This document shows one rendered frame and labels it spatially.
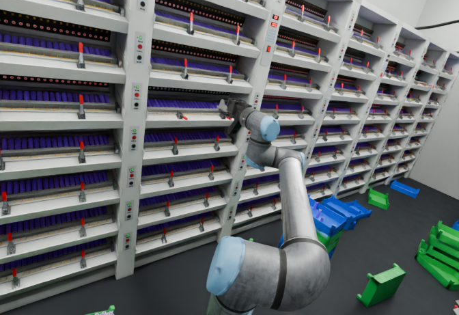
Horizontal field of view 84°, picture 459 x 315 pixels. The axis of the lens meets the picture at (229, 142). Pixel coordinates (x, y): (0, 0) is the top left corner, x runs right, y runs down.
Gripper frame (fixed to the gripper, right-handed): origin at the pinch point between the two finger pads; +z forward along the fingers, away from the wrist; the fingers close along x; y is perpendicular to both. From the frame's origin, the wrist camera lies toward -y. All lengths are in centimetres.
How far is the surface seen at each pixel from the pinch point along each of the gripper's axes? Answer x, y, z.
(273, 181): -77, -65, 18
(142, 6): 39, 37, 10
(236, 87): -15.3, 9.1, 11.4
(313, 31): -66, 48, 13
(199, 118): 4.7, -9.5, 12.1
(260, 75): -30.5, 17.0, 11.4
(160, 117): 25.7, -9.3, 12.2
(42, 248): 75, -70, 9
